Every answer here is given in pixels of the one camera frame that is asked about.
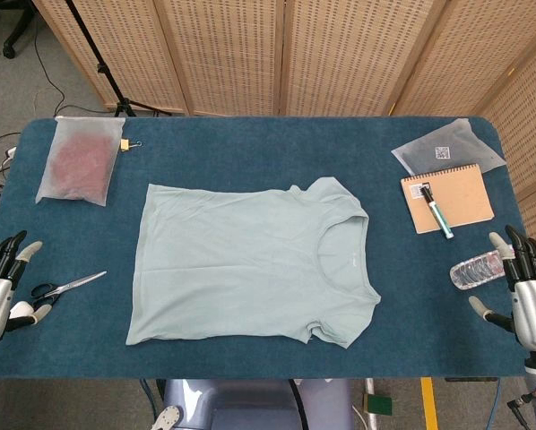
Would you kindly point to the blue-grey robot torso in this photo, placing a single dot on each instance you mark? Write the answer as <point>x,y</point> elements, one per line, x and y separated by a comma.
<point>250,403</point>

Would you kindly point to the wooden woven folding screen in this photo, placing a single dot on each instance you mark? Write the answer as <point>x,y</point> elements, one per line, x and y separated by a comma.
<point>339,54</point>

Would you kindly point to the black office chair base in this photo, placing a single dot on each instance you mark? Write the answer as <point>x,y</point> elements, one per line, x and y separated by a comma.
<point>14,31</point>

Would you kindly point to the yellow binder clip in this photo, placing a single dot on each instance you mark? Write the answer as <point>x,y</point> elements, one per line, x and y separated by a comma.
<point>125,144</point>

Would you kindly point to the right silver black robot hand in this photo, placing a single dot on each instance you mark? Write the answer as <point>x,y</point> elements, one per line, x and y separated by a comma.
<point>534,309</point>

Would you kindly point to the yellow floor tape strip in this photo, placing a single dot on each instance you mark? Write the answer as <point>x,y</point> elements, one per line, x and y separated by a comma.
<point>429,403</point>

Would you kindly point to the grey frosted bag QR label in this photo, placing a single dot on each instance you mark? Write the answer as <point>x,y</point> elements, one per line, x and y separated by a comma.
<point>456,143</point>

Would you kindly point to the pale green T-shirt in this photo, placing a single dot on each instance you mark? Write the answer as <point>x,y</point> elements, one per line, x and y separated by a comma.
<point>232,269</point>

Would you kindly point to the kraft spiral notebook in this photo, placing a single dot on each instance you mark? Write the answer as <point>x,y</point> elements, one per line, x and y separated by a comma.
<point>463,201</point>

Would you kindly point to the clear plastic water bottle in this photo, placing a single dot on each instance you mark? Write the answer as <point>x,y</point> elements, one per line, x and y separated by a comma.
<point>476,271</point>

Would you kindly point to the green block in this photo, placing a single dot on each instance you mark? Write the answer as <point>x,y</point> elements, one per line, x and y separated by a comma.
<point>380,404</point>

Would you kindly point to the black tripod stand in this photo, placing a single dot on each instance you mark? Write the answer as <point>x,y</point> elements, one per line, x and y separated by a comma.
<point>102,67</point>

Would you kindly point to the black green marker pen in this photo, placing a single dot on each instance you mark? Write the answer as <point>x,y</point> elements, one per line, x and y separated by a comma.
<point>436,212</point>

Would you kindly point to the blue carpet table cover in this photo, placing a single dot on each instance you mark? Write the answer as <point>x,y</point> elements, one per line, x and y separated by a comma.
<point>250,143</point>

